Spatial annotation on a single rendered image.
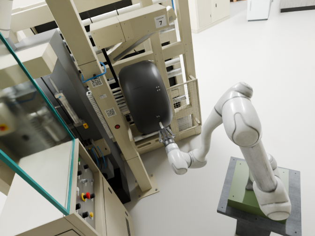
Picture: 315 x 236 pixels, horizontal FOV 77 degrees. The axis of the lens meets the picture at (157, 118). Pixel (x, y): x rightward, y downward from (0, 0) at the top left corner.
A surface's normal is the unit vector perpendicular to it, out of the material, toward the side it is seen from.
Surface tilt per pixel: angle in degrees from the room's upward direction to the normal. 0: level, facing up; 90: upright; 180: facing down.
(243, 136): 82
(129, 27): 90
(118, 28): 90
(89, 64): 90
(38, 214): 0
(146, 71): 21
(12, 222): 0
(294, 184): 0
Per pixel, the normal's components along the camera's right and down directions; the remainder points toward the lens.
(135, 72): -0.12, -0.55
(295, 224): -0.22, -0.75
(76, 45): 0.27, 0.57
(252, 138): -0.25, 0.54
